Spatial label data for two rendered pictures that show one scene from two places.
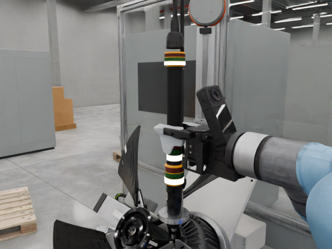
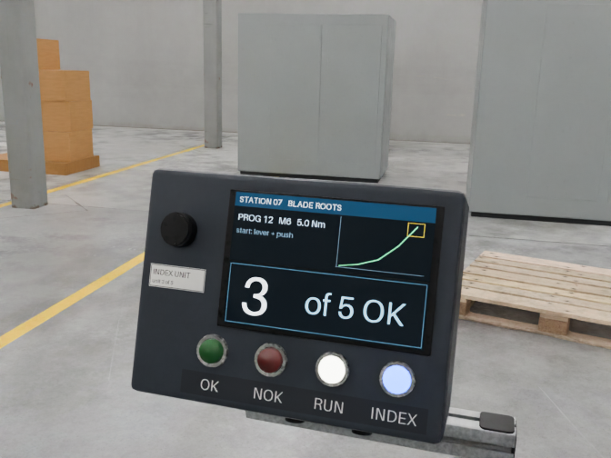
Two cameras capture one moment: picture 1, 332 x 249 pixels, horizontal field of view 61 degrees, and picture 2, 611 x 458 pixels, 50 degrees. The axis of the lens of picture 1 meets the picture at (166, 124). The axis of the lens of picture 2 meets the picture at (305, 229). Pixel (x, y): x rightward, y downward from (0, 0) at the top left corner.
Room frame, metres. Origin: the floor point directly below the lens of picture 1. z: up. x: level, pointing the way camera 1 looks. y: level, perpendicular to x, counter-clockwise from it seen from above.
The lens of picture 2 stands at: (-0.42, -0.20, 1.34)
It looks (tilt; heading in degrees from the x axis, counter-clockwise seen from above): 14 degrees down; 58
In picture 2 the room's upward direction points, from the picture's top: 2 degrees clockwise
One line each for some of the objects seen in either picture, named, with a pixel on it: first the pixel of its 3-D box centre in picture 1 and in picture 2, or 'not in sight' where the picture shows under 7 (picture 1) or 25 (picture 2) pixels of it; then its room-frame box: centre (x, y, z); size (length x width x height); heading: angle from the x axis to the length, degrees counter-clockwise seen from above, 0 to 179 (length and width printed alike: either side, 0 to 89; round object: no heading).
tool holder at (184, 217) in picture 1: (174, 194); not in sight; (0.61, -0.02, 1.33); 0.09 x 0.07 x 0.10; 167
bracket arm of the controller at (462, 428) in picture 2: not in sight; (375, 417); (-0.09, 0.21, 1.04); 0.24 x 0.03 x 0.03; 132
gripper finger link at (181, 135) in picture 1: (183, 133); not in sight; (0.55, -0.03, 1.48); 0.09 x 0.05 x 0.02; 52
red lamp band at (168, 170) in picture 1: (174, 167); not in sight; (0.60, -0.02, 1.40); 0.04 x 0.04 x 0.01
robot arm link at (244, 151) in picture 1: (254, 154); not in sight; (0.47, -0.15, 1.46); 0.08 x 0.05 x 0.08; 132
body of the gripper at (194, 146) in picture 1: (215, 149); not in sight; (0.52, -0.09, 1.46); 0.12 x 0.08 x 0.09; 42
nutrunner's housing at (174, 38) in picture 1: (174, 129); not in sight; (0.60, -0.02, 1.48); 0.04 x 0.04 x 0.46
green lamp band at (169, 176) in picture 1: (174, 173); not in sight; (0.60, -0.02, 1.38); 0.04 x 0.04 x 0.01
